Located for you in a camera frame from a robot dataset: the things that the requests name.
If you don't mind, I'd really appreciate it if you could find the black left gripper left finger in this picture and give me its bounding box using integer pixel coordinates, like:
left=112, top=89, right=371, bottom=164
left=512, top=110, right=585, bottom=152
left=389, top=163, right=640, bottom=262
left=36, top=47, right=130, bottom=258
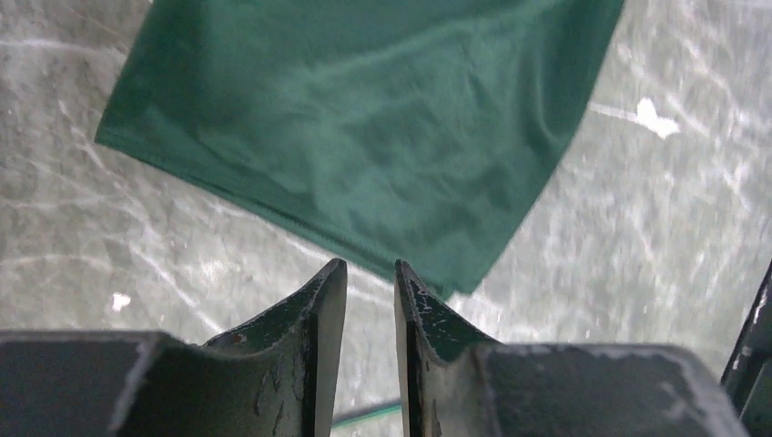
left=1, top=259, right=347, bottom=436

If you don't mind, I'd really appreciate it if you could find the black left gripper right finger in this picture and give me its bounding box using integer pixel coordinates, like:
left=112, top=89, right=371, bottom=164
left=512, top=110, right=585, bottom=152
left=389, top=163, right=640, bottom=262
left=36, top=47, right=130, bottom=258
left=394, top=260, right=746, bottom=436

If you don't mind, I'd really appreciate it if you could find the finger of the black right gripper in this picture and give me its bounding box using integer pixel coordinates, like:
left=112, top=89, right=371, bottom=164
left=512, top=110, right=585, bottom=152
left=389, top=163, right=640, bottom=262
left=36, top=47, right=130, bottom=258
left=720, top=271, right=771, bottom=437

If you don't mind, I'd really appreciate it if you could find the green cloth napkin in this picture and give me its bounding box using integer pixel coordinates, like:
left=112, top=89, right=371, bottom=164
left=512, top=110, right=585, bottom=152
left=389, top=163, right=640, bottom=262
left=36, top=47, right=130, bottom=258
left=96, top=0, right=624, bottom=297

